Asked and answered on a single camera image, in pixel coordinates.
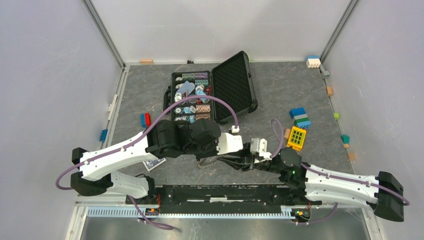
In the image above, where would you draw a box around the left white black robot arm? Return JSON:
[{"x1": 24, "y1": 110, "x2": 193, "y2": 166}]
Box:
[{"x1": 70, "y1": 118, "x2": 243, "y2": 204}]

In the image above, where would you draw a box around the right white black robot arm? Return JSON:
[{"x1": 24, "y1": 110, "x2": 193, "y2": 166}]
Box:
[{"x1": 217, "y1": 147, "x2": 409, "y2": 222}]

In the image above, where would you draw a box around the yellow window brick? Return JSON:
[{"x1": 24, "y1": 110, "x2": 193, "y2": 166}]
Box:
[{"x1": 286, "y1": 126, "x2": 307, "y2": 152}]

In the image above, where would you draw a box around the wooden cylinder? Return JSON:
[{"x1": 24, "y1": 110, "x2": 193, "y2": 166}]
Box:
[{"x1": 283, "y1": 128, "x2": 291, "y2": 140}]

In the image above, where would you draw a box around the blue green brick stack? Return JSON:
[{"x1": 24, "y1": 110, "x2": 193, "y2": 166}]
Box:
[{"x1": 289, "y1": 107, "x2": 312, "y2": 129}]

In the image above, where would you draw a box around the blue playing card deck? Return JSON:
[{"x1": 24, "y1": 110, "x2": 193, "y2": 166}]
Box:
[{"x1": 143, "y1": 158, "x2": 166, "y2": 172}]

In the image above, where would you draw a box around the red blue brick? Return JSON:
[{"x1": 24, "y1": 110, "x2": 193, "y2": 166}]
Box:
[{"x1": 140, "y1": 112, "x2": 152, "y2": 128}]

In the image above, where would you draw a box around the black poker chip case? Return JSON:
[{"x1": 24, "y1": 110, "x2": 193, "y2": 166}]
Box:
[{"x1": 163, "y1": 51, "x2": 258, "y2": 125}]

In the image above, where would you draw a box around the teal brick right edge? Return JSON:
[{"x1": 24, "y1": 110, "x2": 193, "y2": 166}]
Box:
[{"x1": 340, "y1": 134, "x2": 350, "y2": 144}]

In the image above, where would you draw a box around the tan block right edge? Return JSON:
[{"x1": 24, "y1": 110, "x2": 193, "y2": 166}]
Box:
[{"x1": 347, "y1": 152, "x2": 357, "y2": 162}]

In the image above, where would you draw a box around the orange block right edge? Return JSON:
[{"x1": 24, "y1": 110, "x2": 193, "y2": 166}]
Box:
[{"x1": 326, "y1": 86, "x2": 334, "y2": 97}]

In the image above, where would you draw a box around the tan wooden block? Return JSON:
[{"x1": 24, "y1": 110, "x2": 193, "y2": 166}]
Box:
[{"x1": 139, "y1": 59, "x2": 154, "y2": 65}]

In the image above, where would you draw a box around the white blue corner brick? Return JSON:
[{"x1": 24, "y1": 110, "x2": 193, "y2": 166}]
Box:
[{"x1": 306, "y1": 55, "x2": 321, "y2": 68}]

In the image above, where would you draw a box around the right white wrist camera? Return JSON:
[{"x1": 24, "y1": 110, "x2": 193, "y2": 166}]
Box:
[{"x1": 249, "y1": 138, "x2": 272, "y2": 164}]

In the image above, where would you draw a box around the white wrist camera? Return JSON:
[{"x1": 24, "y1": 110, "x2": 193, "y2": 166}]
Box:
[
  {"x1": 216, "y1": 125, "x2": 244, "y2": 156},
  {"x1": 249, "y1": 138, "x2": 272, "y2": 164}
]

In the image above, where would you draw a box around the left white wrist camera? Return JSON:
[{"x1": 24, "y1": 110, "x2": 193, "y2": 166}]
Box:
[{"x1": 216, "y1": 125, "x2": 244, "y2": 156}]

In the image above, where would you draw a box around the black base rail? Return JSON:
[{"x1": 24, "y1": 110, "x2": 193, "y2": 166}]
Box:
[{"x1": 135, "y1": 184, "x2": 322, "y2": 214}]

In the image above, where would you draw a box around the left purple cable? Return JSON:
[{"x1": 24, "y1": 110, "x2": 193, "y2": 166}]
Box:
[{"x1": 54, "y1": 95, "x2": 240, "y2": 192}]

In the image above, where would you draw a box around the blue brick on left rail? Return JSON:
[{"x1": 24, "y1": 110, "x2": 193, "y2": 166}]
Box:
[{"x1": 99, "y1": 129, "x2": 108, "y2": 143}]

